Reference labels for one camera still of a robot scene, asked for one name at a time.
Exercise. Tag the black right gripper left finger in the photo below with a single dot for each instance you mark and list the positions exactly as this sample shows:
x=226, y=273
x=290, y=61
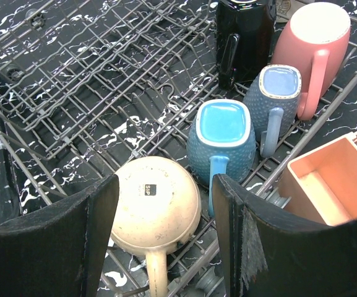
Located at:
x=60, y=249

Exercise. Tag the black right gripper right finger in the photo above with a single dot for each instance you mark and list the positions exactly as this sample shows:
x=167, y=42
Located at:
x=267, y=251

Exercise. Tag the tan brown mug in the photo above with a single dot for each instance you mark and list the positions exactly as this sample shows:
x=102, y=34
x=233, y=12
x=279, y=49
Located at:
x=159, y=207

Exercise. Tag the teal floral mug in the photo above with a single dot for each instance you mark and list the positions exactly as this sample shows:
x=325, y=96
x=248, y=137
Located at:
x=221, y=140

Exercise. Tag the small grey-blue heart mug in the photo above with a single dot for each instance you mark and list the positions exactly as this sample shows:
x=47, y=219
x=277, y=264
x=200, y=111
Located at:
x=272, y=100

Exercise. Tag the pink mug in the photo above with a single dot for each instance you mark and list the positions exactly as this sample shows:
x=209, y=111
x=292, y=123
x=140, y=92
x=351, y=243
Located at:
x=314, y=41

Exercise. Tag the cream scalloped mug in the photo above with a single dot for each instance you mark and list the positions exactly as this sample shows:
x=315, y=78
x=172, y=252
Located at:
x=244, y=31

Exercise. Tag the orange plastic file organizer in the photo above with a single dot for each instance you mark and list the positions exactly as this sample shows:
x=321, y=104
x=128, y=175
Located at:
x=322, y=184

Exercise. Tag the white mug green inside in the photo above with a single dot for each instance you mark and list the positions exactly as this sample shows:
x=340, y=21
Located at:
x=286, y=8

